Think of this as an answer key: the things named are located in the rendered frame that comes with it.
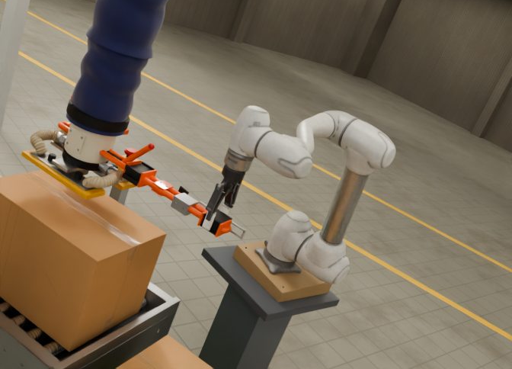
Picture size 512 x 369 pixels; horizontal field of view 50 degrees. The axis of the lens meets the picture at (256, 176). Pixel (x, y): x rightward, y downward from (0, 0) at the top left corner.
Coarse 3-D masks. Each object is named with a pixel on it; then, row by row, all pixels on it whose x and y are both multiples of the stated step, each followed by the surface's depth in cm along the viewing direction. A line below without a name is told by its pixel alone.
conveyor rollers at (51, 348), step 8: (0, 304) 210; (8, 304) 212; (144, 304) 245; (8, 312) 212; (16, 320) 206; (24, 320) 208; (32, 336) 202; (40, 336) 205; (104, 336) 215; (48, 344) 201; (56, 344) 202; (56, 352) 202
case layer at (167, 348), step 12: (168, 336) 230; (156, 348) 220; (168, 348) 223; (180, 348) 225; (132, 360) 210; (144, 360) 212; (156, 360) 214; (168, 360) 217; (180, 360) 219; (192, 360) 222
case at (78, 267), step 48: (0, 192) 205; (48, 192) 218; (0, 240) 209; (48, 240) 197; (96, 240) 199; (144, 240) 211; (0, 288) 213; (48, 288) 201; (96, 288) 196; (144, 288) 229
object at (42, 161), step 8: (24, 152) 205; (32, 152) 206; (48, 152) 212; (32, 160) 204; (40, 160) 204; (48, 160) 205; (40, 168) 203; (48, 168) 201; (56, 168) 202; (56, 176) 200; (64, 176) 200; (72, 176) 202; (80, 176) 200; (64, 184) 199; (72, 184) 197; (80, 184) 198; (80, 192) 196; (88, 192) 197; (96, 192) 199; (104, 192) 203
